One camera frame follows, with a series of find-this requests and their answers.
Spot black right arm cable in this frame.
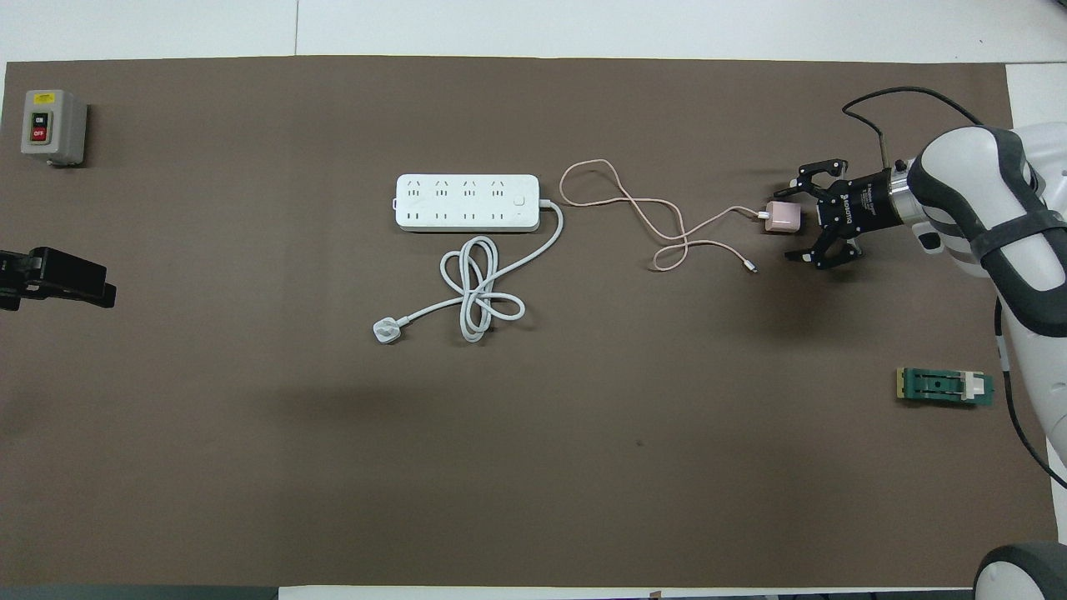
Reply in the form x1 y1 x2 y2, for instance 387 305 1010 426
842 87 1067 488

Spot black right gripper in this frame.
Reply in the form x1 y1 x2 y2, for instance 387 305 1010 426
784 157 905 271

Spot brown table mat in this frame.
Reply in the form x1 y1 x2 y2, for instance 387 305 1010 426
0 56 1061 588

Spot white power cord with plug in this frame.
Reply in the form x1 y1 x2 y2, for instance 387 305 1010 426
372 198 565 344

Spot white power strip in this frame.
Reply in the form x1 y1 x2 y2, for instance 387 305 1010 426
394 173 541 233

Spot pink charging cable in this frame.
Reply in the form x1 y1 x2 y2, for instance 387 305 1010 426
559 160 769 274

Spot pink charger adapter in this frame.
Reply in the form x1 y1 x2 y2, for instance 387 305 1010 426
766 201 803 238

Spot green knife switch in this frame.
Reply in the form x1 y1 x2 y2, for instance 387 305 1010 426
896 367 995 409

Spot grey on-off switch box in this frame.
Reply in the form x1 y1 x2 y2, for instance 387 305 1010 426
21 89 88 168

